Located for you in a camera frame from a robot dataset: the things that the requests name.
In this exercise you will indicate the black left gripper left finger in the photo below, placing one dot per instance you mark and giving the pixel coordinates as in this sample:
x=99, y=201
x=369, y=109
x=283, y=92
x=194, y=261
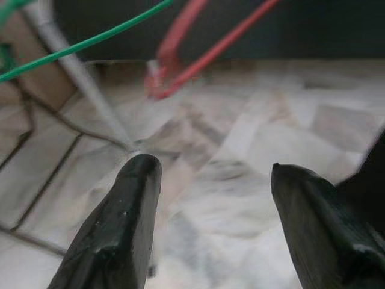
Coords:
x=120, y=228

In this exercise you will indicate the black shirt with red collar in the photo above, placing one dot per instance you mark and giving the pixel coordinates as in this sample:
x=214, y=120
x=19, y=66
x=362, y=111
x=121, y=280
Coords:
x=373, y=186

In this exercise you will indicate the black television console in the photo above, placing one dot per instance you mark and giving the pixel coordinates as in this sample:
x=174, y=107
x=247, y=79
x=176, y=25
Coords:
x=300, y=30

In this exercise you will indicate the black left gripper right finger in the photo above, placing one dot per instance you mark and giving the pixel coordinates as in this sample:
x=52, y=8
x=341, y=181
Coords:
x=325, y=234

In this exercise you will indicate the silver metal clothes rack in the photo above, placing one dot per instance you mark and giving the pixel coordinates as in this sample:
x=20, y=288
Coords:
x=84, y=84

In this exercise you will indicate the red plastic hanger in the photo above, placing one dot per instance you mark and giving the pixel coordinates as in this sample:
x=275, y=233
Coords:
x=210, y=54

